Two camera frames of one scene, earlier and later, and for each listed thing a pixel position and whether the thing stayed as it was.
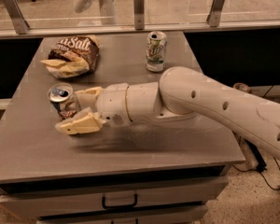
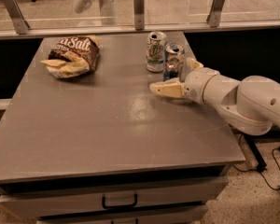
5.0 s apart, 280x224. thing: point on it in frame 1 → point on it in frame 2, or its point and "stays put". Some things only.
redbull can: (63, 99) → (175, 57)
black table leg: (261, 164) stays put
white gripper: (112, 105) → (196, 84)
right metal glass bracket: (214, 17) stays put
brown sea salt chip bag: (72, 56) stays put
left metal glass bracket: (14, 11) stays put
